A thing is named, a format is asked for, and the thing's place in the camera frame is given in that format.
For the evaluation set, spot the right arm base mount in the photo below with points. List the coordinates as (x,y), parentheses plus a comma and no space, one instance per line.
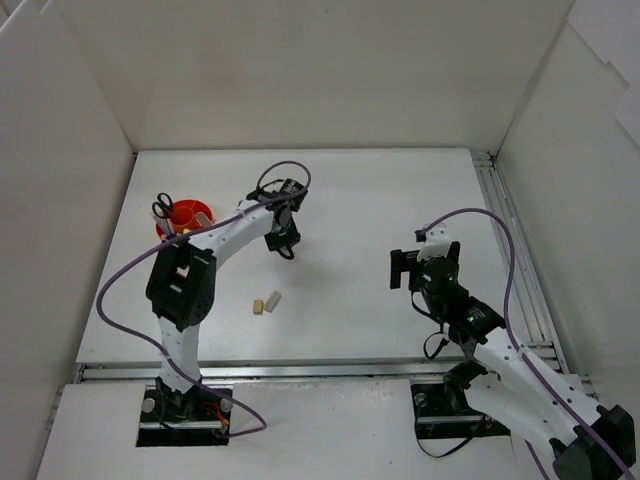
(441,412)

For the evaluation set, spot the aluminium side rail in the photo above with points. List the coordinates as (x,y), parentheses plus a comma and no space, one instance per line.
(529,312)

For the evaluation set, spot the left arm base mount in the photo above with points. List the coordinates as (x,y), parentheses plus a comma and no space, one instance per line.
(203,422)

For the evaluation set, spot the long beige eraser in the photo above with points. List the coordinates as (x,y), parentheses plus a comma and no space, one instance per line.
(272,301)

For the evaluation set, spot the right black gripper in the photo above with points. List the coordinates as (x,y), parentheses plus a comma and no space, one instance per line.
(413,268)

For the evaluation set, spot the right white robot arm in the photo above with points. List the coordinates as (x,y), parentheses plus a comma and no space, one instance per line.
(504,379)

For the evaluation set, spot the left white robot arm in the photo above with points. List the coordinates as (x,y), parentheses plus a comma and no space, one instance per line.
(182,283)

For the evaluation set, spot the black handled scissors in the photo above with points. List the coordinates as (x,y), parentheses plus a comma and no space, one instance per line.
(163,206)

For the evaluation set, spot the aluminium front rail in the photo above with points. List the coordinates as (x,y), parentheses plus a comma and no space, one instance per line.
(229,372)

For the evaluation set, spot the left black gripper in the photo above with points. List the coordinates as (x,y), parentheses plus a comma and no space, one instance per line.
(282,240)

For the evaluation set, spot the orange round pen holder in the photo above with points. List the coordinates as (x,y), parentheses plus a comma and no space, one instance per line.
(183,216)

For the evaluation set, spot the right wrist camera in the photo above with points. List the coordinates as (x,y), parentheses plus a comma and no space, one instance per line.
(435,242)

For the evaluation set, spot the blue slim highlighter pen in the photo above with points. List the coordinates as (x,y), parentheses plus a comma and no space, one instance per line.
(166,226)

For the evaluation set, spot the small tan eraser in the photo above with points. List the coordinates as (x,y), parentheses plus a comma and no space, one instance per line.
(258,307)

